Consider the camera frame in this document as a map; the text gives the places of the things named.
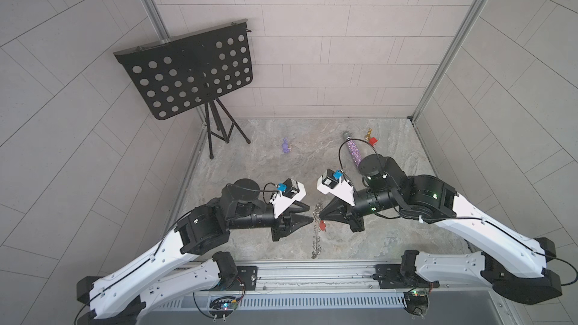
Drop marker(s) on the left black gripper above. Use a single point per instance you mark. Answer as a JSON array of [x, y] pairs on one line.
[[286, 220]]

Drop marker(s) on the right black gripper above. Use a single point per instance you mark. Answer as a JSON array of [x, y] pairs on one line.
[[336, 209]]

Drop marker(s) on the metal disc with key rings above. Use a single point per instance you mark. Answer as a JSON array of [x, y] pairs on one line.
[[316, 243]]

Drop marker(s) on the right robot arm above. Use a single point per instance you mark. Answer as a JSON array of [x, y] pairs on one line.
[[511, 264]]

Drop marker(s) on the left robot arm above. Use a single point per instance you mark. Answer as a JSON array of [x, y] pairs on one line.
[[199, 232]]

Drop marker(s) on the purple glitter microphone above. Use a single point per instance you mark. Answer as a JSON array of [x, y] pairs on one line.
[[353, 149]]

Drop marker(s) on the small purple figurine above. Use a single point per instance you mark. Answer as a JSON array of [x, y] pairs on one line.
[[286, 147]]

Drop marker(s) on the gold chess pawn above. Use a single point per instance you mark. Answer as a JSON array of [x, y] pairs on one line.
[[369, 134]]

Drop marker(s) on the left circuit board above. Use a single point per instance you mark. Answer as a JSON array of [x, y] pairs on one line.
[[224, 303]]

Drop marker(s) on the circuit board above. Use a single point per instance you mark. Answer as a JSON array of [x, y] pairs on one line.
[[416, 304], [224, 303]]

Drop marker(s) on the right circuit board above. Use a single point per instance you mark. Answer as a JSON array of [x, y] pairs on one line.
[[416, 304]]

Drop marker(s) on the black perforated music stand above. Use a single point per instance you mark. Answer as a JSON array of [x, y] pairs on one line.
[[193, 70]]

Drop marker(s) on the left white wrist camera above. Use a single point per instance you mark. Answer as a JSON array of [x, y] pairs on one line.
[[286, 194]]

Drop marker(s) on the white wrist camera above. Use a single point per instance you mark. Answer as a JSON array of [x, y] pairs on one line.
[[335, 183], [286, 194]]

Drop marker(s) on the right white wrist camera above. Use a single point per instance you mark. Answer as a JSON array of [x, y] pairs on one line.
[[335, 183]]

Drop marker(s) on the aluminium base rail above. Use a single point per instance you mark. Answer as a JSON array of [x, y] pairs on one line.
[[316, 277]]

